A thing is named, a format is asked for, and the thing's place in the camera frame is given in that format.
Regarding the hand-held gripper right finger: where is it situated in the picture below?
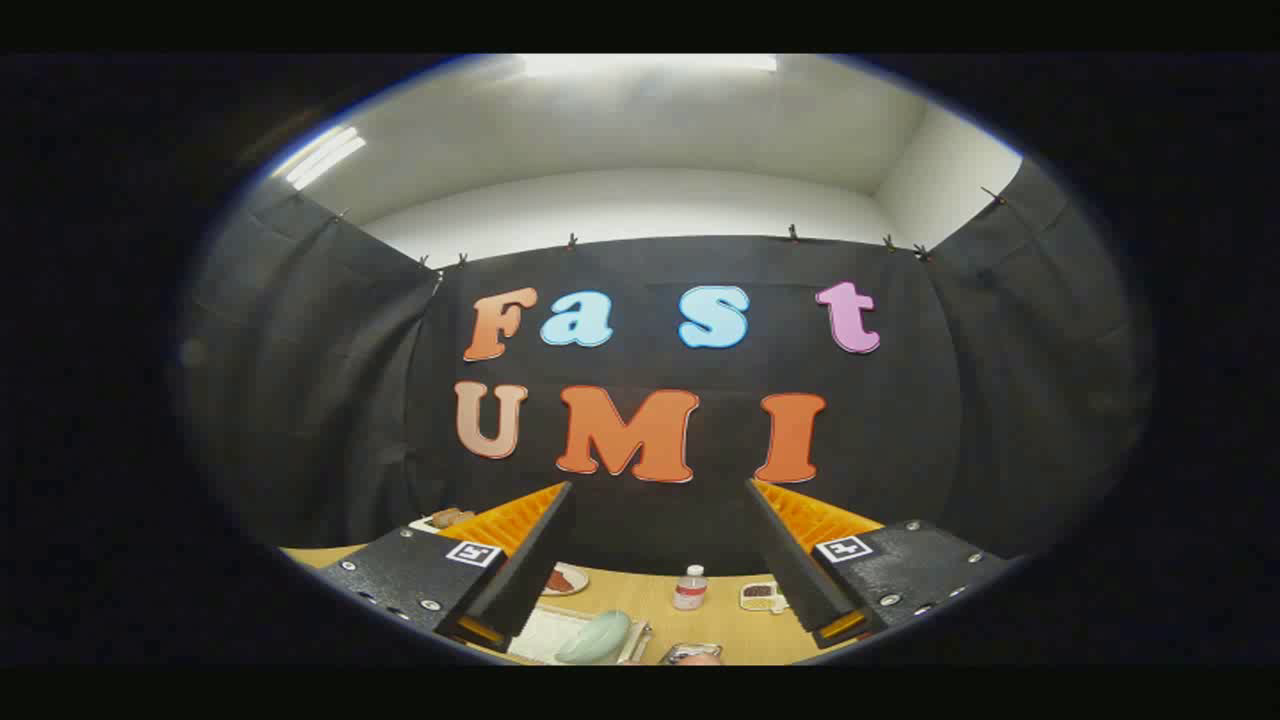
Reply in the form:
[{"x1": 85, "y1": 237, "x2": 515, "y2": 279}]
[{"x1": 743, "y1": 478, "x2": 1013, "y2": 651}]

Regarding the white toaster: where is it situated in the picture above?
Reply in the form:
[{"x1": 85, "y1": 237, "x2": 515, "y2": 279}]
[{"x1": 408, "y1": 507, "x2": 477, "y2": 536}]

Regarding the white wire dish rack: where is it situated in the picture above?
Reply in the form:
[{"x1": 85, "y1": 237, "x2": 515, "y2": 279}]
[{"x1": 508, "y1": 603, "x2": 653, "y2": 666}]

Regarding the pale green plate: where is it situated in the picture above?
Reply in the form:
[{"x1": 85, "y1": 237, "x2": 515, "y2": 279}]
[{"x1": 553, "y1": 610, "x2": 633, "y2": 665}]

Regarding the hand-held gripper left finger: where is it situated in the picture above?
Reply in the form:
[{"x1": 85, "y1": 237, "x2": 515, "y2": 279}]
[{"x1": 313, "y1": 480, "x2": 578, "y2": 653}]

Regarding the white wavy drain tray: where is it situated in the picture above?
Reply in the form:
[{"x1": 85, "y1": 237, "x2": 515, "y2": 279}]
[{"x1": 510, "y1": 606, "x2": 576, "y2": 661}]

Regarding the row of black cloth clips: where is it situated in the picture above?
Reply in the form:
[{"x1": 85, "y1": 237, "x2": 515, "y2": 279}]
[{"x1": 335, "y1": 185, "x2": 1006, "y2": 271}]

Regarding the ceiling light panel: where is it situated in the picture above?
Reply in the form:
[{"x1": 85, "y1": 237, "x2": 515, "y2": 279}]
[
  {"x1": 520, "y1": 54, "x2": 779, "y2": 77},
  {"x1": 272, "y1": 125, "x2": 368, "y2": 191}
]

